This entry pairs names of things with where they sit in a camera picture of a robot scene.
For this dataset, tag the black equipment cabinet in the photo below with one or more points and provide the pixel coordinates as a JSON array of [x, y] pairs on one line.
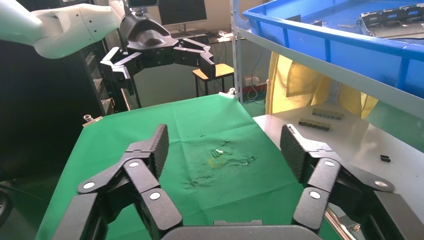
[[39, 116]]

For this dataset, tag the black computer monitor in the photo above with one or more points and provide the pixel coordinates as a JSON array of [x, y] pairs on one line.
[[182, 11]]

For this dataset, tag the green cloth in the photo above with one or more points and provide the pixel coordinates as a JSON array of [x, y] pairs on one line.
[[205, 126]]

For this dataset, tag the small black plastic part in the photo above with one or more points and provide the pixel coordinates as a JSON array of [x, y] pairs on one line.
[[385, 158]]

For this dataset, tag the perforated white shelf post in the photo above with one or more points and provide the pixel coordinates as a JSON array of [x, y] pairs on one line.
[[236, 59]]

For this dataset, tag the wooden seat stool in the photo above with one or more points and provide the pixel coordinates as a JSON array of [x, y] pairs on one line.
[[220, 70]]

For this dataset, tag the white wall power outlet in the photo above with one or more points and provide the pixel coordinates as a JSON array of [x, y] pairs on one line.
[[251, 81]]

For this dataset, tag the dark keyboard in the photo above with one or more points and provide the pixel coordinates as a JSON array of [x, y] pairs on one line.
[[188, 33]]

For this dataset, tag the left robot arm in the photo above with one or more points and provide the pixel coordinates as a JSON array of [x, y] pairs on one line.
[[66, 26]]

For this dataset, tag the blue plastic bin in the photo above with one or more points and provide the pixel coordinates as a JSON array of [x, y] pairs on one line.
[[364, 56]]

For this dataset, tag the silver binder clip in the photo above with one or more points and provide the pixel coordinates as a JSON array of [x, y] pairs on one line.
[[91, 122], [228, 94]]

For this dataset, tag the yellow fabric bag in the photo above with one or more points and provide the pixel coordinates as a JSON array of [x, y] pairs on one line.
[[298, 82]]

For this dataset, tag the grey connector strip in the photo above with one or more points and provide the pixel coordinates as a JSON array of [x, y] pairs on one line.
[[328, 114], [314, 125]]

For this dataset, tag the white metal shelf board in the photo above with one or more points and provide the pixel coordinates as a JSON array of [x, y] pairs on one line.
[[331, 71]]

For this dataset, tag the silver sheet metal bracket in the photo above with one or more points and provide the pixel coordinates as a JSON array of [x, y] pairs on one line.
[[391, 18]]

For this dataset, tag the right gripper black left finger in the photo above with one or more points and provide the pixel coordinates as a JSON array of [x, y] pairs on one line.
[[145, 172]]

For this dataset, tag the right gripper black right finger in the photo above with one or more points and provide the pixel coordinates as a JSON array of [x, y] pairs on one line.
[[326, 172]]

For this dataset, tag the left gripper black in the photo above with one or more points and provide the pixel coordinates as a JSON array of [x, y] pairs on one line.
[[149, 36]]

